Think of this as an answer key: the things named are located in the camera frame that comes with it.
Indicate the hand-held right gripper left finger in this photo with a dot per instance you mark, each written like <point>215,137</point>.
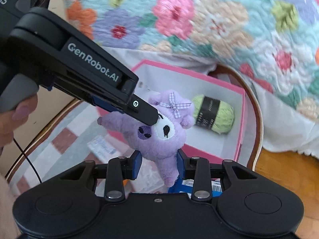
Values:
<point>136,165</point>

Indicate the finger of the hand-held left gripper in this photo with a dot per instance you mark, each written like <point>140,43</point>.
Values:
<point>144,113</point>
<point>99,102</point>

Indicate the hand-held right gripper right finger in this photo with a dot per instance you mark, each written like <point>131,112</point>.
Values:
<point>180,164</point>

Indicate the purple plush toy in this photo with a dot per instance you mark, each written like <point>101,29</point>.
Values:
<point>159,144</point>

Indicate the pink box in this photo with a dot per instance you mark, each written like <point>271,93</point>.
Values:
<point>219,122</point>

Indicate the person's left hand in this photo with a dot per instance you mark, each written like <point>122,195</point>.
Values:
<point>15,122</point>

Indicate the blue wipes packet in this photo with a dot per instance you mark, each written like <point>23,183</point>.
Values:
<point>187,185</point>

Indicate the clear box of floss picks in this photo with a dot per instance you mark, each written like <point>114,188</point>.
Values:
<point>101,148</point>

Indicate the checked table mat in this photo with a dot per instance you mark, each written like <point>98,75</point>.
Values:
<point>62,142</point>

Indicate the green yarn ball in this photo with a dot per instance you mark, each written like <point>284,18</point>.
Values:
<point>219,114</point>

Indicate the floral quilt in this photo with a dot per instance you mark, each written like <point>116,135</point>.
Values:
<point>199,17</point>

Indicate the person's beige clothing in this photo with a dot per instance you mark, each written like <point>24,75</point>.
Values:
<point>5,204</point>

